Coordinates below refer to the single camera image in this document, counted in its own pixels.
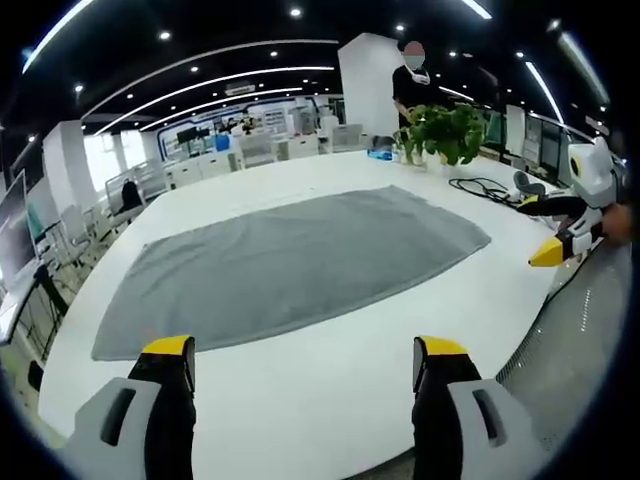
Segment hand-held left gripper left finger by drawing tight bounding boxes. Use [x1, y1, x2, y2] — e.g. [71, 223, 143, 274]
[63, 335, 197, 480]

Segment computer monitor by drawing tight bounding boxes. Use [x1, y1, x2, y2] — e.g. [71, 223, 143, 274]
[0, 168, 40, 289]

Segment grey towel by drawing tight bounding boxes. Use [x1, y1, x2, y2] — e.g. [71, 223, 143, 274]
[91, 184, 492, 361]

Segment black cable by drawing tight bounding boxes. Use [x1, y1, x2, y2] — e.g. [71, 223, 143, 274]
[448, 177, 521, 203]

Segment green potted plant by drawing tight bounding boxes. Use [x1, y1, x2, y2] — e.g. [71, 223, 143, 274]
[392, 103, 487, 169]

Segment black backpack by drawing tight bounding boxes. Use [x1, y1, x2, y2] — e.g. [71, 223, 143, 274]
[119, 179, 146, 211]

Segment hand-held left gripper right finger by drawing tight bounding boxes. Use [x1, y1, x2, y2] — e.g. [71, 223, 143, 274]
[411, 335, 547, 480]

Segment grey office chair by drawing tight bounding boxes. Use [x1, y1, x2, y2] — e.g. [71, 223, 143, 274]
[512, 169, 550, 197]

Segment person's right hand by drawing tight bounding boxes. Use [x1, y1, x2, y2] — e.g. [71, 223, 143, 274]
[601, 201, 635, 247]

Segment white table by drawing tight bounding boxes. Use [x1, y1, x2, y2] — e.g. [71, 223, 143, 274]
[37, 149, 609, 471]

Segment white pillar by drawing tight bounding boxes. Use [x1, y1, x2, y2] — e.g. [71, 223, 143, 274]
[337, 32, 401, 139]

